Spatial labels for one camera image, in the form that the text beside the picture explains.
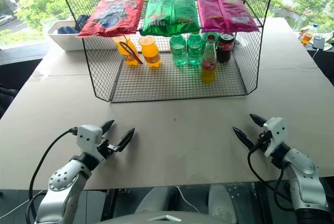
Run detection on white plastic bin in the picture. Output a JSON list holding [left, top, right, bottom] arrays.
[[46, 19, 118, 52]]

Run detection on pink chip bag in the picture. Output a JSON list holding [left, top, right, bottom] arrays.
[[196, 0, 260, 34]]

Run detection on grey robot torso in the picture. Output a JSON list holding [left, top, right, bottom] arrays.
[[100, 209, 237, 224]]

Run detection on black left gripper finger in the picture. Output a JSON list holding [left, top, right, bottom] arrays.
[[117, 127, 136, 153], [101, 120, 115, 139]]

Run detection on glass bottle orange drink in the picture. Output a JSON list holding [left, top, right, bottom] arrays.
[[200, 40, 218, 85]]

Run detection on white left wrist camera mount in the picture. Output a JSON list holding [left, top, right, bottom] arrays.
[[76, 124, 106, 161]]

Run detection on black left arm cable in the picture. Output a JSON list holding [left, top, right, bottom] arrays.
[[26, 127, 79, 222]]

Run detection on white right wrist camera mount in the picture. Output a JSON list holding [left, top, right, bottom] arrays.
[[263, 116, 288, 158]]

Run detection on grey robot left leg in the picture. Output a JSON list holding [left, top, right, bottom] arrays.
[[135, 185, 181, 217]]

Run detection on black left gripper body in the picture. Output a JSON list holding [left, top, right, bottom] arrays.
[[97, 137, 119, 160]]

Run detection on blue cloth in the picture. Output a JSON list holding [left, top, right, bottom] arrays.
[[57, 14, 91, 35]]

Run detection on orange drink cup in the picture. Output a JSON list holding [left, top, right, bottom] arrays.
[[300, 32, 314, 45]]

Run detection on red chip bag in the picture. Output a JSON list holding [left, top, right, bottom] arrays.
[[76, 0, 147, 39]]

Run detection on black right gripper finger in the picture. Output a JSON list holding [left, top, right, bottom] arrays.
[[249, 113, 267, 128], [232, 126, 255, 150]]

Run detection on light green cloth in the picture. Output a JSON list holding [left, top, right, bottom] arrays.
[[321, 31, 334, 51]]

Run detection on dark cola can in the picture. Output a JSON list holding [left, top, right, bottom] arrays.
[[217, 32, 236, 64]]

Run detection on black chair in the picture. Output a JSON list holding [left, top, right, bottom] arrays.
[[0, 82, 19, 116]]

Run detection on grey robot leg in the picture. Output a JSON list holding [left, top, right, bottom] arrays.
[[135, 185, 181, 217], [208, 184, 238, 224]]

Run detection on green chip bag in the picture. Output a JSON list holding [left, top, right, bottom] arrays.
[[140, 0, 201, 38]]

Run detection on white floor cable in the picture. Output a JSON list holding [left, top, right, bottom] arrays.
[[176, 186, 200, 214]]

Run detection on orange soda plastic bottle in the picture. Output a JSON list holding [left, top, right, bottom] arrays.
[[114, 36, 143, 67], [138, 37, 162, 69]]

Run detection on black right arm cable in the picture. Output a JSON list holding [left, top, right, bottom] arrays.
[[247, 136, 294, 211]]

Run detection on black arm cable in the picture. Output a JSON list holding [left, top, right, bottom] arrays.
[[247, 136, 294, 211], [26, 127, 79, 222]]

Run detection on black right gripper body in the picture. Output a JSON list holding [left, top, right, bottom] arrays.
[[253, 123, 273, 148]]

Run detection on grey robot right leg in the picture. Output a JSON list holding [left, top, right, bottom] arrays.
[[208, 184, 238, 224]]

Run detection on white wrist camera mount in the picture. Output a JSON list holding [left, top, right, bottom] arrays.
[[263, 116, 288, 158], [76, 124, 106, 161]]

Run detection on black wire mesh shelf rack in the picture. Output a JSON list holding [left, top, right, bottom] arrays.
[[54, 0, 278, 103]]

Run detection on white parked car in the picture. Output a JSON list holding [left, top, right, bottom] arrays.
[[0, 15, 14, 26]]

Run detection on grey power bank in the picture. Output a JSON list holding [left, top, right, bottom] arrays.
[[313, 36, 326, 50]]

